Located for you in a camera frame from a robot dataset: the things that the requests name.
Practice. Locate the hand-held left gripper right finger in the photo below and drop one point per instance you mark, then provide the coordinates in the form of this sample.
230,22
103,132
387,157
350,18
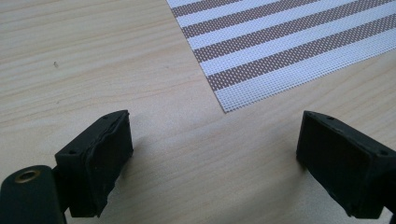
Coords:
342,161

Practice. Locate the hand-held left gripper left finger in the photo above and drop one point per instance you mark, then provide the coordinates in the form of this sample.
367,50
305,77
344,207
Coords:
93,168

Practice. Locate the brown white striped placemat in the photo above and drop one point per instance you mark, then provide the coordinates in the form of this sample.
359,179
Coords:
280,46

